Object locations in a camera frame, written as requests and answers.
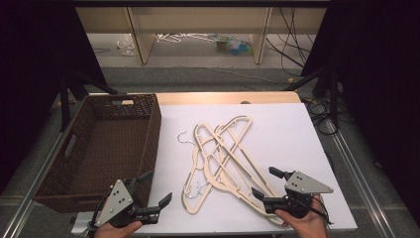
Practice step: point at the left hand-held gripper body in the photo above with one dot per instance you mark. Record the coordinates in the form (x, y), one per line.
(115, 201)

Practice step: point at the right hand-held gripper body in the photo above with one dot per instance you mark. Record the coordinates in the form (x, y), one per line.
(305, 185)

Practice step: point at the beige clothes hanger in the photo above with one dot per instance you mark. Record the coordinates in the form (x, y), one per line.
(241, 198)
(219, 129)
(246, 117)

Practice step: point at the brown wicker basket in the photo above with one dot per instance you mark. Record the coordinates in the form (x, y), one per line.
(109, 148)

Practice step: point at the person's left hand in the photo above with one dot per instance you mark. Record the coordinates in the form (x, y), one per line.
(115, 232)

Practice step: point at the person's right hand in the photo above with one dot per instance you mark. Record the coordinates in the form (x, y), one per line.
(307, 228)

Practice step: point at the white table mat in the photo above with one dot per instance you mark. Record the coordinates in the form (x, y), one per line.
(280, 139)

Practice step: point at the black metal stand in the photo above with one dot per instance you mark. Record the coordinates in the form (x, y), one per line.
(334, 92)
(65, 99)

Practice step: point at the black curtain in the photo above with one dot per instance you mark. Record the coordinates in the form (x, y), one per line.
(379, 82)
(33, 66)

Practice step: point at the clear plastic bag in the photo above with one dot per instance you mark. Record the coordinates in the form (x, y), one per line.
(126, 44)

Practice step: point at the pile of colourful plastic things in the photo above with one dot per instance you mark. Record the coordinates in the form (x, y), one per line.
(234, 46)

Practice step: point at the beige wooden shelf unit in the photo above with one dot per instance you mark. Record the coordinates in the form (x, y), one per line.
(198, 21)

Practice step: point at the metal floor rail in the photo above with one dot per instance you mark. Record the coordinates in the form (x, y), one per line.
(20, 211)
(360, 178)

